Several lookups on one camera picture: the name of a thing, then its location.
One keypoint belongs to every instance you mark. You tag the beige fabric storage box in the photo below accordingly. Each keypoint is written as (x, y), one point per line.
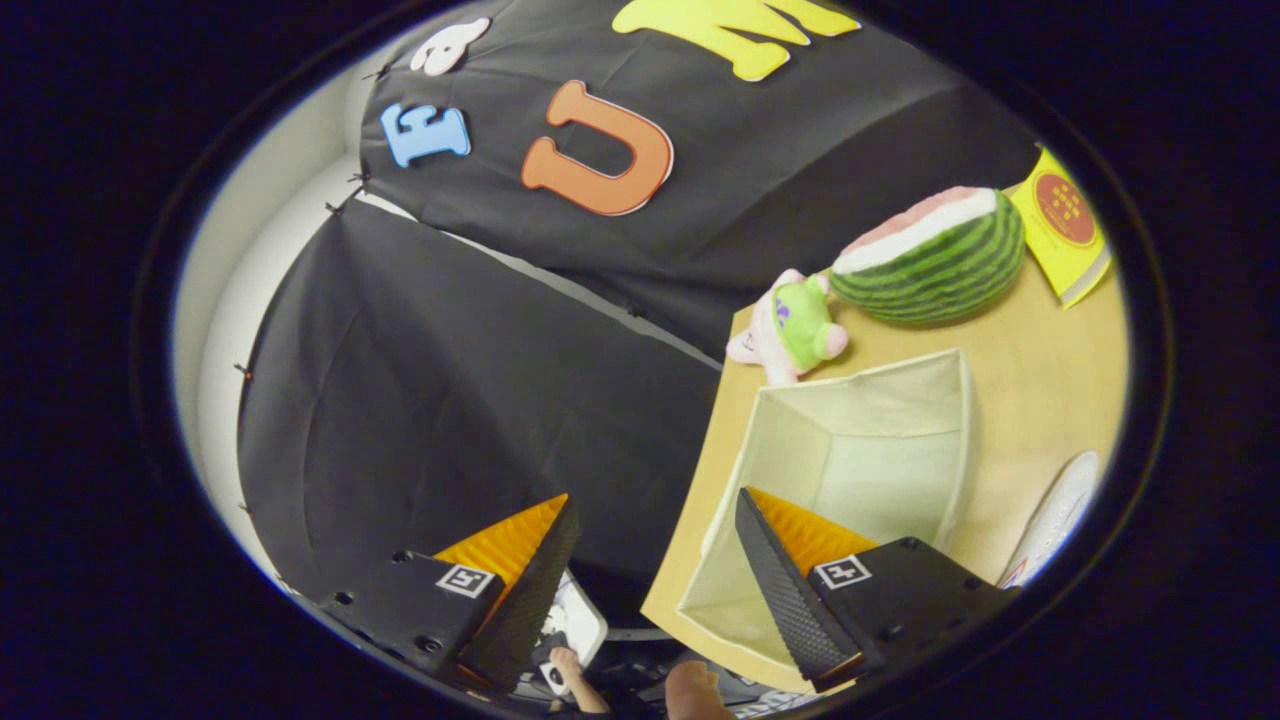
(870, 450)

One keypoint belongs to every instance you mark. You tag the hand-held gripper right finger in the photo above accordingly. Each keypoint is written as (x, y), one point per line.
(785, 600)

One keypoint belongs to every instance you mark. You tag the watermelon slice plush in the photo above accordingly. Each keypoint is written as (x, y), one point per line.
(930, 270)

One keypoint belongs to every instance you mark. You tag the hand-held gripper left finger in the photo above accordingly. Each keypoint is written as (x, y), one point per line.
(525, 600)

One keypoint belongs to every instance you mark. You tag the pink green plush toy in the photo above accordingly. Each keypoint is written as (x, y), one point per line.
(795, 325)

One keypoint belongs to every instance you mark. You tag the white shoe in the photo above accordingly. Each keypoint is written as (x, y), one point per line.
(1055, 515)

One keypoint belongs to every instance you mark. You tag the yellow book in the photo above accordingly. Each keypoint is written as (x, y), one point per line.
(1065, 225)

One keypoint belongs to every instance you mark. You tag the white device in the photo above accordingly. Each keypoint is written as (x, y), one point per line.
(582, 620)

